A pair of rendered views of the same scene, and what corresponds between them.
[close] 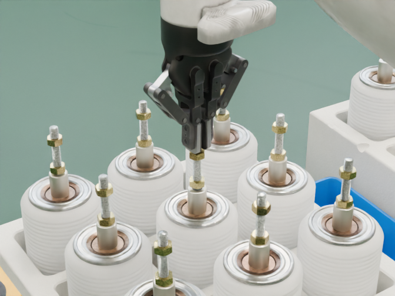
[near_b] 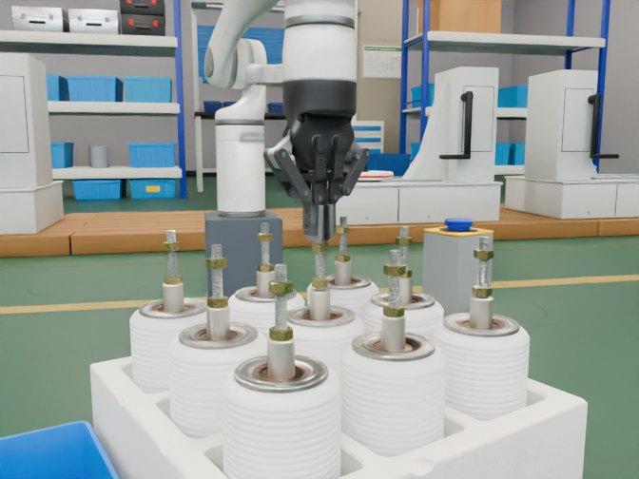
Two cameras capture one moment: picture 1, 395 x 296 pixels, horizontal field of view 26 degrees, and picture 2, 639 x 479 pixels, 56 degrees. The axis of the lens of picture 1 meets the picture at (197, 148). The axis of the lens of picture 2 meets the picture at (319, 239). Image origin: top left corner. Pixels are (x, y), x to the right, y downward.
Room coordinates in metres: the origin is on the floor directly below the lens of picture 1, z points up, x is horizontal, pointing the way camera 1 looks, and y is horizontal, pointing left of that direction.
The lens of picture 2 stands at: (1.44, -0.01, 0.43)
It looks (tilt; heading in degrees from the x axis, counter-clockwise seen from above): 9 degrees down; 179
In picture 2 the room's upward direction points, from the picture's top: straight up
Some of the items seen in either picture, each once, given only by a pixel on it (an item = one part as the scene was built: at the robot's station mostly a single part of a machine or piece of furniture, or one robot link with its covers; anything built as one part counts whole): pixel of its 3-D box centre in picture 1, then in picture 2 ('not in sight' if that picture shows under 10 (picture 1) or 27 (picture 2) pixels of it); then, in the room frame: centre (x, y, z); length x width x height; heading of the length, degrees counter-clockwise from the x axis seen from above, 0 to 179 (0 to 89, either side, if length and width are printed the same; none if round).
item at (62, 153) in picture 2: not in sight; (46, 155); (-3.71, -2.26, 0.36); 0.50 x 0.38 x 0.21; 13
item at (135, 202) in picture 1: (147, 222); (391, 440); (0.91, 0.07, 0.16); 0.10 x 0.10 x 0.18
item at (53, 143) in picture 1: (54, 140); (483, 254); (0.85, 0.16, 0.33); 0.02 x 0.02 x 0.01; 36
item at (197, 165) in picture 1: (197, 168); (319, 265); (0.81, 0.00, 0.31); 0.01 x 0.01 x 0.08
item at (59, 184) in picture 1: (59, 184); (481, 313); (0.85, 0.16, 0.26); 0.02 x 0.02 x 0.03
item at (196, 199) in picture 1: (197, 199); (319, 304); (0.81, 0.00, 0.26); 0.02 x 0.02 x 0.03
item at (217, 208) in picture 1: (197, 208); (319, 316); (0.81, 0.00, 0.25); 0.08 x 0.08 x 0.01
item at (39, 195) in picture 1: (60, 192); (480, 325); (0.85, 0.16, 0.25); 0.08 x 0.08 x 0.01
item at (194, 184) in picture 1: (197, 181); (319, 282); (0.81, 0.00, 0.29); 0.02 x 0.02 x 0.01; 30
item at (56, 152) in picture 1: (56, 155); (482, 274); (0.85, 0.16, 0.30); 0.01 x 0.01 x 0.08
